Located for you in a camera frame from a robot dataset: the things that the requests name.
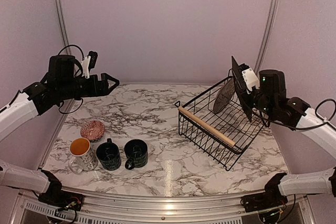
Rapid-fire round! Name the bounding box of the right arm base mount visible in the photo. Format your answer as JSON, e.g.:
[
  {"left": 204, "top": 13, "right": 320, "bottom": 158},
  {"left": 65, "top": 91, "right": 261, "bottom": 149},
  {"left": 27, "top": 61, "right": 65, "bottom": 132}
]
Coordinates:
[{"left": 240, "top": 173, "right": 288, "bottom": 212}]

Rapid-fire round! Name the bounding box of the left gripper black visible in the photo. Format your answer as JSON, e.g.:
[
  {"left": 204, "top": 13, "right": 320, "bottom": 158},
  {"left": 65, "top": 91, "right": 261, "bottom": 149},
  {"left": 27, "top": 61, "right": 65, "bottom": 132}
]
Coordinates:
[{"left": 57, "top": 72, "right": 119, "bottom": 101}]

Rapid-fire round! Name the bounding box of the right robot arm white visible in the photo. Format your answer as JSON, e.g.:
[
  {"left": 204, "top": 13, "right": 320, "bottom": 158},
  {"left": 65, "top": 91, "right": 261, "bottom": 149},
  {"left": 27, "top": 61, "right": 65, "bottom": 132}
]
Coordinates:
[{"left": 238, "top": 69, "right": 335, "bottom": 211}]

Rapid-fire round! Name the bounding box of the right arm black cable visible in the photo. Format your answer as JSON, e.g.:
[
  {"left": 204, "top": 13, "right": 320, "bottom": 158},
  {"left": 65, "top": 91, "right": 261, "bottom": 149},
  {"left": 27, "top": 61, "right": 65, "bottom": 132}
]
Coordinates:
[{"left": 265, "top": 99, "right": 336, "bottom": 130}]

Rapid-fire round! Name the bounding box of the aluminium frame post right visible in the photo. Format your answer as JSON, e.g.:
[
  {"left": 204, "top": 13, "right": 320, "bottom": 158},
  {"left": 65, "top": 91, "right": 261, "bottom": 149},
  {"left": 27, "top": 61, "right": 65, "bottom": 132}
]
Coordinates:
[{"left": 254, "top": 0, "right": 279, "bottom": 71}]

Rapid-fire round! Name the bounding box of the black wire dish rack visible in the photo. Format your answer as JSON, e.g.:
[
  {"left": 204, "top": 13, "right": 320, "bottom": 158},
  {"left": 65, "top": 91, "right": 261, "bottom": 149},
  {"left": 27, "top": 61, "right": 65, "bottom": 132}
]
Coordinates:
[{"left": 175, "top": 76, "right": 264, "bottom": 170}]

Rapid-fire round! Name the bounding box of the white patterned mug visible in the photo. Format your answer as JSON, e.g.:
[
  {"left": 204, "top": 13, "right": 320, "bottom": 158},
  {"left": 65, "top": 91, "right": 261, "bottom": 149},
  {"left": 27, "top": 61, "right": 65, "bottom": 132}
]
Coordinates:
[{"left": 68, "top": 138, "right": 98, "bottom": 175}]

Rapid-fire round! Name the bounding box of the front wooden rack handle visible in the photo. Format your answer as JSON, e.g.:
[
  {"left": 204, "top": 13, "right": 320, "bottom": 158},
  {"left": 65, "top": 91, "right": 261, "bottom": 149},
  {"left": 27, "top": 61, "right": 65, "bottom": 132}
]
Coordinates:
[{"left": 178, "top": 106, "right": 235, "bottom": 147}]

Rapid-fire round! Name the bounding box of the aluminium frame post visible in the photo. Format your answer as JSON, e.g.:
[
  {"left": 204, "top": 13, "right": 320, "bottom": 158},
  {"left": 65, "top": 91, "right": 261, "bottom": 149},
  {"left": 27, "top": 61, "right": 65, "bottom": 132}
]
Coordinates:
[
  {"left": 54, "top": 0, "right": 69, "bottom": 46},
  {"left": 254, "top": 0, "right": 279, "bottom": 71}
]

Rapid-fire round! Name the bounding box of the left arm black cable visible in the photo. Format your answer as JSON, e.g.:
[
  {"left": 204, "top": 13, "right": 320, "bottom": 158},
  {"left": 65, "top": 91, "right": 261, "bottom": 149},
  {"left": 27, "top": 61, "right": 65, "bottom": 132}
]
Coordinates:
[{"left": 57, "top": 44, "right": 85, "bottom": 114}]

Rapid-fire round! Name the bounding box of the square patterned plate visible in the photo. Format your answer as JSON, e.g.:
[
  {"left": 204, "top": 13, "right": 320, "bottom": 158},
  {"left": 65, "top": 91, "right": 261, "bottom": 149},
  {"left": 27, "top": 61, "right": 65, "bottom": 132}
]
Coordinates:
[{"left": 231, "top": 56, "right": 253, "bottom": 122}]

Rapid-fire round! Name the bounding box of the aluminium frame post left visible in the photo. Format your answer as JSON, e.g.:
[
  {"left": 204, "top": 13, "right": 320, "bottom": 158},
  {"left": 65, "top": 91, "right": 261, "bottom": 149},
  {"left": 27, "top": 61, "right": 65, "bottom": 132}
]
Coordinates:
[{"left": 54, "top": 0, "right": 69, "bottom": 46}]

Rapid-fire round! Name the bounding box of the red white patterned bowl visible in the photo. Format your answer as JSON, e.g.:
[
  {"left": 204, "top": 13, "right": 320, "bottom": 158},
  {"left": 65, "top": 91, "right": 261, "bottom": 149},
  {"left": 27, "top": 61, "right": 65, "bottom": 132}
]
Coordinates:
[{"left": 80, "top": 120, "right": 105, "bottom": 142}]

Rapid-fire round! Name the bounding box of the aluminium front table rail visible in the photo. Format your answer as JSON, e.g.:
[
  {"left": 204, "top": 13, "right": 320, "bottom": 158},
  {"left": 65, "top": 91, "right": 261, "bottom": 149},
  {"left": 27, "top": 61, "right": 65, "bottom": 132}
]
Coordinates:
[{"left": 15, "top": 184, "right": 316, "bottom": 224}]

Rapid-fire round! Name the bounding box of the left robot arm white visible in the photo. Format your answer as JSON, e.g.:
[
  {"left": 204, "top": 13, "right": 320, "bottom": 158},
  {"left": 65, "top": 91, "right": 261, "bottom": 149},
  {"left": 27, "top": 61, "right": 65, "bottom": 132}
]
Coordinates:
[{"left": 1, "top": 52, "right": 120, "bottom": 206}]

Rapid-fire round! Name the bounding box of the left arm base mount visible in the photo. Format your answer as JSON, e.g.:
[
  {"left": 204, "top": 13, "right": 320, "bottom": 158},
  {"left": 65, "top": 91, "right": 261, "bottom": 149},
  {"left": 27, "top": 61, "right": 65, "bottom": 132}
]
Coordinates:
[{"left": 38, "top": 169, "right": 83, "bottom": 211}]

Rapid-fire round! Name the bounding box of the dark blue mug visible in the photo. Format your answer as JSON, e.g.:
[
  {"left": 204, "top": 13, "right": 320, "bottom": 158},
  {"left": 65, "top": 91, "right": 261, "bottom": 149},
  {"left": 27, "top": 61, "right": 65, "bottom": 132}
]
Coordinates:
[{"left": 96, "top": 138, "right": 121, "bottom": 170}]

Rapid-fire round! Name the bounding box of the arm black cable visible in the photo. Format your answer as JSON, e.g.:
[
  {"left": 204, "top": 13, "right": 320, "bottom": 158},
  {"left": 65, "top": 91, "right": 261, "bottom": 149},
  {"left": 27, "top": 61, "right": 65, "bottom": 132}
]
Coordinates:
[
  {"left": 265, "top": 99, "right": 336, "bottom": 130},
  {"left": 57, "top": 44, "right": 85, "bottom": 114}
]

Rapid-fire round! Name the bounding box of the black round plate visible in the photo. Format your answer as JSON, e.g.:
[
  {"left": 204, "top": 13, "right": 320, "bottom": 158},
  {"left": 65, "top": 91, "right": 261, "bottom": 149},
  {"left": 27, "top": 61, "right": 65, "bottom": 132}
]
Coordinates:
[{"left": 213, "top": 78, "right": 235, "bottom": 114}]

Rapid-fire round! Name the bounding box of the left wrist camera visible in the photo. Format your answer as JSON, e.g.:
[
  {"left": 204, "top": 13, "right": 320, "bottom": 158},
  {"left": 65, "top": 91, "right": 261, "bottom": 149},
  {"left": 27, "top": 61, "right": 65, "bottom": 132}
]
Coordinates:
[{"left": 81, "top": 51, "right": 98, "bottom": 79}]

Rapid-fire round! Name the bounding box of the dark green mug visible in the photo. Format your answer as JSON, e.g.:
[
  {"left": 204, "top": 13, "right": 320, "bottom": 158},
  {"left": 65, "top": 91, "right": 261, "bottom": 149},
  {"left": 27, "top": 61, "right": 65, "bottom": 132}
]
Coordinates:
[{"left": 124, "top": 139, "right": 148, "bottom": 170}]

